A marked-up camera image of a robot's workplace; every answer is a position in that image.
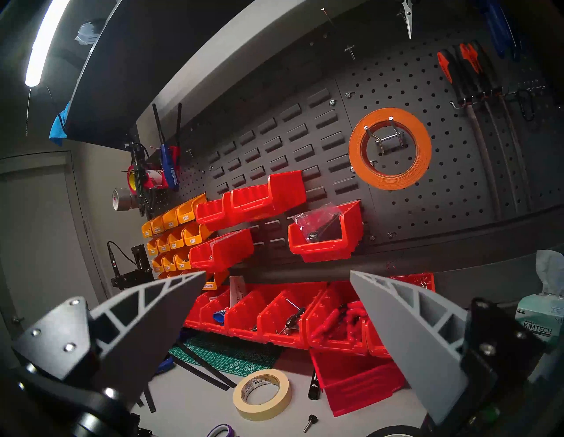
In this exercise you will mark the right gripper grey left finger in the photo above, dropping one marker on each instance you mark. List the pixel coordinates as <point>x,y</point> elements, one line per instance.
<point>132,343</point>

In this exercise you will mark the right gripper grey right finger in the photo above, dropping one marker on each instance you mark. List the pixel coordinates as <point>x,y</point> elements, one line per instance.
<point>414,343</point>

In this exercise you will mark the beige masking tape roll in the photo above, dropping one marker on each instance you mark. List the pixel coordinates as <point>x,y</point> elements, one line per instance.
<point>260,414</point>

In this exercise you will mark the orange tape roll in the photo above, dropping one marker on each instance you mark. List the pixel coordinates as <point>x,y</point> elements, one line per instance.
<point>354,152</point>

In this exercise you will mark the black tape roll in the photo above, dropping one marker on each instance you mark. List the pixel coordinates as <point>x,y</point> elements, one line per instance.
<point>392,431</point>

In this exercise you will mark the red tape roll yellow core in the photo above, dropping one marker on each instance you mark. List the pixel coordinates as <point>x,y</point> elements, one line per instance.
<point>131,178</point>

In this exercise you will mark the red white tape roll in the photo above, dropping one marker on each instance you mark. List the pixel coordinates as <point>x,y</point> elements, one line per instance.
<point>156,179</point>

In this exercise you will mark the blue spring clamp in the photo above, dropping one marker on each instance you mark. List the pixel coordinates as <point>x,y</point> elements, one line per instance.
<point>164,365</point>

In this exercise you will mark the short black rod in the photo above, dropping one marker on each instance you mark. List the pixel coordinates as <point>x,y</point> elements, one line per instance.
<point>149,398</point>

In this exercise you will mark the red bin holding markers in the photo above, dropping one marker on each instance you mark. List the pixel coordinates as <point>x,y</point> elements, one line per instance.
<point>418,282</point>

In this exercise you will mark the red storage bin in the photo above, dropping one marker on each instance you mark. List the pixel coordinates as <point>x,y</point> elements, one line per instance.
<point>361,387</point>
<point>196,315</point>
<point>264,202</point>
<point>275,326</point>
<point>240,321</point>
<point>211,319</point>
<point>211,216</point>

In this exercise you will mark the long black rod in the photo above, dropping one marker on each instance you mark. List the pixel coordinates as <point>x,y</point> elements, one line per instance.
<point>207,370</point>

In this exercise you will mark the black soldering iron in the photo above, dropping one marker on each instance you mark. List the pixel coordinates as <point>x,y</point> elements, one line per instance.
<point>113,262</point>

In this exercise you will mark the orange bin labelled M3-6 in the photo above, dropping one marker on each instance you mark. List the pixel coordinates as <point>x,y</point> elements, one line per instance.
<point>182,263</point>

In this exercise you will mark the small orange parts bin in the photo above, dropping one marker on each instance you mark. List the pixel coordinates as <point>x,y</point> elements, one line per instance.
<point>152,249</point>

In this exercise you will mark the green cutting mat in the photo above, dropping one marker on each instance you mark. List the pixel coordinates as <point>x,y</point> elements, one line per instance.
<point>229,352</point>

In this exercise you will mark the orange bin labelled M4X4X6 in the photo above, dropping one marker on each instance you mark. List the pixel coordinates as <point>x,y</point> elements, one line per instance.
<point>163,246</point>

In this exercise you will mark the orange bin labelled M4-0.7X6 HEX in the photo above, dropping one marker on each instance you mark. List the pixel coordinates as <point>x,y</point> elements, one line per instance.
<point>216,284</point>

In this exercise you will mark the black marker pen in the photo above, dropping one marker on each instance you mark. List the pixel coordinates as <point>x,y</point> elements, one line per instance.
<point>313,387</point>

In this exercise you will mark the orange bin labelled M4-6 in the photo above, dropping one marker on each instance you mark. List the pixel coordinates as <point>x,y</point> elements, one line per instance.
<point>176,241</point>

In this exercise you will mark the orange bin labelled M3X5X4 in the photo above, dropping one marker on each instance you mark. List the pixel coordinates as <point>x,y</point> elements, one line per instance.
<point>146,231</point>

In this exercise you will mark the orange bin labelled M3X8 BAD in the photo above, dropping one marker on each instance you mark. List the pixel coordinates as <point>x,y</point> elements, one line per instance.
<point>157,227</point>

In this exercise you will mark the orange bin labelled M3-4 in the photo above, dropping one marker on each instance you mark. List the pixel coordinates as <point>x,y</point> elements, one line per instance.
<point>194,238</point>

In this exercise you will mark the red bin holding clear bags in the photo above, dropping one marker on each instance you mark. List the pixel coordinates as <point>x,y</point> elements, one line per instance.
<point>220,257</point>

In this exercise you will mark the small black knob screw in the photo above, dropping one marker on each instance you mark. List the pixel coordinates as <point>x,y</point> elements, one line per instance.
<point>313,419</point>

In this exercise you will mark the Kimtech tissue box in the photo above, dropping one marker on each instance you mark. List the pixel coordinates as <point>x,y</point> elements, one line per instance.
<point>539,324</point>

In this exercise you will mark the red bin holding dark bag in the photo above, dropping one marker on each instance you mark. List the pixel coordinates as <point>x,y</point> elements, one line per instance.
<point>326,251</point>

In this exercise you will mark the orange bin labelled M3X6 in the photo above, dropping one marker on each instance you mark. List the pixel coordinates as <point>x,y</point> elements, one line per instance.
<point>187,216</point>

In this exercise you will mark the clear bag of dark parts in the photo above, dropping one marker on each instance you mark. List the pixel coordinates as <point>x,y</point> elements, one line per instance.
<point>317,222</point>

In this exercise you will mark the blue long-nose lighter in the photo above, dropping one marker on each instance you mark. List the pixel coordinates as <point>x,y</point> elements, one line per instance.
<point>168,169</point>

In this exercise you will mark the double prong metal hook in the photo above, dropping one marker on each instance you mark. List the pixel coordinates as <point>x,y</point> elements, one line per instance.
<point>390,137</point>

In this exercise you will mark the blue cloth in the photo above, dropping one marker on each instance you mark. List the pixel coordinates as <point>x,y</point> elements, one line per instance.
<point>59,125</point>

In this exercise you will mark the grey louvred back panel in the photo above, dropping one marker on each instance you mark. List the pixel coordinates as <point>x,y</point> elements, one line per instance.
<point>286,145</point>

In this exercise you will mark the black carabiner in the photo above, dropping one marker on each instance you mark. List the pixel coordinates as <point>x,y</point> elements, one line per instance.
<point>526,115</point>

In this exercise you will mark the black overhead shelf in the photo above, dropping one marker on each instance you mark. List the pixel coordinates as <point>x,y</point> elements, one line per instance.
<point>145,66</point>

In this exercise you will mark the metal file holder rack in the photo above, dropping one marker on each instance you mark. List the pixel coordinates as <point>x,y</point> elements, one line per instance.
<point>528,90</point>

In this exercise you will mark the short metal peg hook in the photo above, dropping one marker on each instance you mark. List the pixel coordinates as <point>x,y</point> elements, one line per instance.
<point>350,52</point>

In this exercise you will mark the long ceiling light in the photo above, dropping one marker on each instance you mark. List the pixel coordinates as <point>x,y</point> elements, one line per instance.
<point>42,48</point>

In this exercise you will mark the blue hanging clamp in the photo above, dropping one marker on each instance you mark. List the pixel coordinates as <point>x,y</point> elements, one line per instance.
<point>500,31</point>

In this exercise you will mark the small hanging metal snips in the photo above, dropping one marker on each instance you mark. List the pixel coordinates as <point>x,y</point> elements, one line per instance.
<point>408,17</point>

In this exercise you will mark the long metal peg hook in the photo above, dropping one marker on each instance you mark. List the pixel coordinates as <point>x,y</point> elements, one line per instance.
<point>328,17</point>

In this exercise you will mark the grey duct tape roll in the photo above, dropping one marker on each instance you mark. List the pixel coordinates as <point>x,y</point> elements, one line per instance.
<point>123,200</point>

